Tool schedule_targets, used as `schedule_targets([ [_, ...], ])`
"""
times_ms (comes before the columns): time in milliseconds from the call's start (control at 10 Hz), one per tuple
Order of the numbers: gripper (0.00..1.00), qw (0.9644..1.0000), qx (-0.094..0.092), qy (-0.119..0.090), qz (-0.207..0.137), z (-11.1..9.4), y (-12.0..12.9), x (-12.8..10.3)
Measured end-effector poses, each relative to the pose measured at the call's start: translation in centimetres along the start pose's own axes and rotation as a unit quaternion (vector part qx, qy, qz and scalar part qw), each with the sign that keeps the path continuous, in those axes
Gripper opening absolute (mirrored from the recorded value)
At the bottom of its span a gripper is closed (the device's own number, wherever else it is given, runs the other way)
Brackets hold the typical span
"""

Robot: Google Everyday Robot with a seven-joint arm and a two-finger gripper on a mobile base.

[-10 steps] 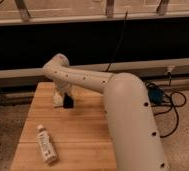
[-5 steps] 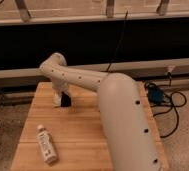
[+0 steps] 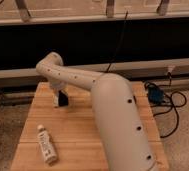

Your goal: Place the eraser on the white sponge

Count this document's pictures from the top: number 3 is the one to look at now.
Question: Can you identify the blue device on floor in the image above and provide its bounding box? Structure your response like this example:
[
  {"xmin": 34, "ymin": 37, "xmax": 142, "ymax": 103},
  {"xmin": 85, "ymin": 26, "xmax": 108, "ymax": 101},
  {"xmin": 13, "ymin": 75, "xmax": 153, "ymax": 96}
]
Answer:
[{"xmin": 148, "ymin": 87, "xmax": 164, "ymax": 103}]

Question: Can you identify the black floor cable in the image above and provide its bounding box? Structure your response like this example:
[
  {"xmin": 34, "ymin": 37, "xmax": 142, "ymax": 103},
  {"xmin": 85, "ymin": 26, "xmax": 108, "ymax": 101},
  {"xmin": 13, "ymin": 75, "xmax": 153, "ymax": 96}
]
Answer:
[{"xmin": 143, "ymin": 71, "xmax": 188, "ymax": 139}]

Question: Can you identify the black eraser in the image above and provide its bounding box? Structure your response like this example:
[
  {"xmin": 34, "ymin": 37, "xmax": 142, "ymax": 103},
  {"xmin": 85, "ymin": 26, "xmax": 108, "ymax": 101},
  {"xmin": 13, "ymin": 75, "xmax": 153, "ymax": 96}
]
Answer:
[{"xmin": 58, "ymin": 91, "xmax": 68, "ymax": 107}]

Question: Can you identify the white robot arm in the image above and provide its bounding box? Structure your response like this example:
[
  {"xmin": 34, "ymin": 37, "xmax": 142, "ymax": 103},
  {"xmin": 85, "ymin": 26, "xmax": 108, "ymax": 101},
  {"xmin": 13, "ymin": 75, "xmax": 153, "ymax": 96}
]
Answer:
[{"xmin": 36, "ymin": 52, "xmax": 159, "ymax": 171}]

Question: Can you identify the white sponge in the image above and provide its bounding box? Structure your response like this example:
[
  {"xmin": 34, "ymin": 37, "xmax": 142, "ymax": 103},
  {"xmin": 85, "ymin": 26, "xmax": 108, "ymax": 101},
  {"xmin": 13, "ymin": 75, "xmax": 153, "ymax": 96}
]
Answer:
[{"xmin": 53, "ymin": 91, "xmax": 59, "ymax": 107}]

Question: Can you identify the white plastic bottle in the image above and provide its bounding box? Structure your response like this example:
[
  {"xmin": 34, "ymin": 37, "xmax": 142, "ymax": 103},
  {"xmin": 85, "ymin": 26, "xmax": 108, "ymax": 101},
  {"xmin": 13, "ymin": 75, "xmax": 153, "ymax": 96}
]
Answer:
[{"xmin": 37, "ymin": 125, "xmax": 58, "ymax": 164}]

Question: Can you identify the black hanging cable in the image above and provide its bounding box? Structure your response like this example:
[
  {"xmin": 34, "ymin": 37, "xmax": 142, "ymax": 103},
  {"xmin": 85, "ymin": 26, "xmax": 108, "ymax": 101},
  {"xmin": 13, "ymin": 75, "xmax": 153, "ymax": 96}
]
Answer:
[{"xmin": 104, "ymin": 9, "xmax": 129, "ymax": 74}]

